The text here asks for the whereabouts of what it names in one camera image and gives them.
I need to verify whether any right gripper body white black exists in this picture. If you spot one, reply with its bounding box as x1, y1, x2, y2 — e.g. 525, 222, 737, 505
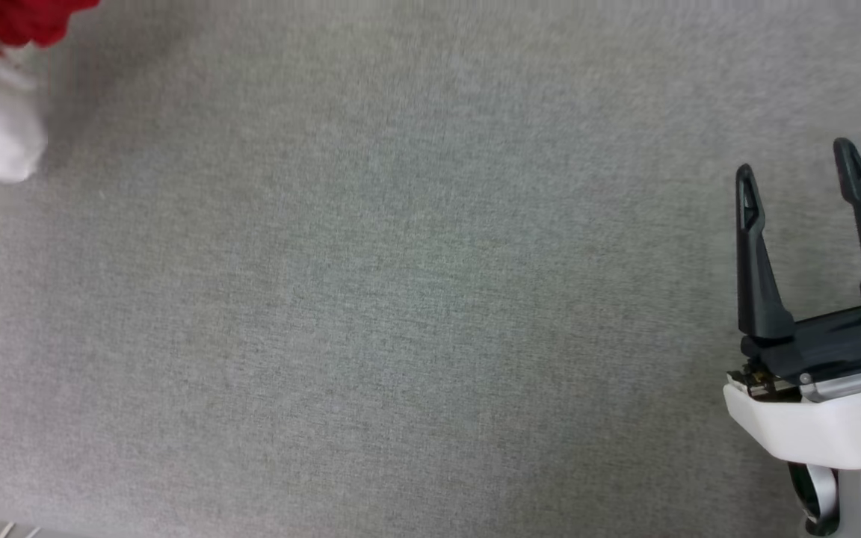
723, 302, 861, 471

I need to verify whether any grey fabric work surface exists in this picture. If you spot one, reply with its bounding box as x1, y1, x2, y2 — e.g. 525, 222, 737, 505
0, 0, 861, 538

